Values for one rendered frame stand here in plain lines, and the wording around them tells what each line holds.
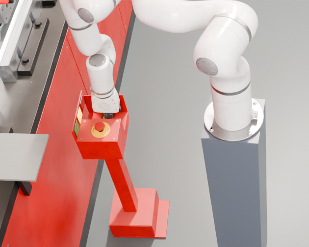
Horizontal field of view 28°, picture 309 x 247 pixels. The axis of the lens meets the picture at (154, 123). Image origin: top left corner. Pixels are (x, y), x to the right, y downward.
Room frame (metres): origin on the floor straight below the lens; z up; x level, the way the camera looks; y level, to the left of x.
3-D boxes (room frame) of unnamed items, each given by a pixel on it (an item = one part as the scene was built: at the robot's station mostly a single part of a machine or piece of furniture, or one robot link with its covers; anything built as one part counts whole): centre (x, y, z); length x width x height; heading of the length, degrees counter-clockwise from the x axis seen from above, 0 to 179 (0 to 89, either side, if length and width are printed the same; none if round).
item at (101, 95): (1.54, 0.15, 0.91); 0.09 x 0.08 x 0.03; 73
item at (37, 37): (1.87, 0.39, 0.89); 0.30 x 0.05 x 0.03; 161
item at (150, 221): (1.49, 0.17, 0.06); 0.25 x 0.20 x 0.12; 73
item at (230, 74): (1.16, -0.23, 1.30); 0.19 x 0.12 x 0.24; 138
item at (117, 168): (1.50, 0.20, 0.39); 0.06 x 0.06 x 0.54; 73
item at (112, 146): (1.50, 0.20, 0.75); 0.20 x 0.16 x 0.18; 163
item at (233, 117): (1.18, -0.25, 1.09); 0.19 x 0.19 x 0.18
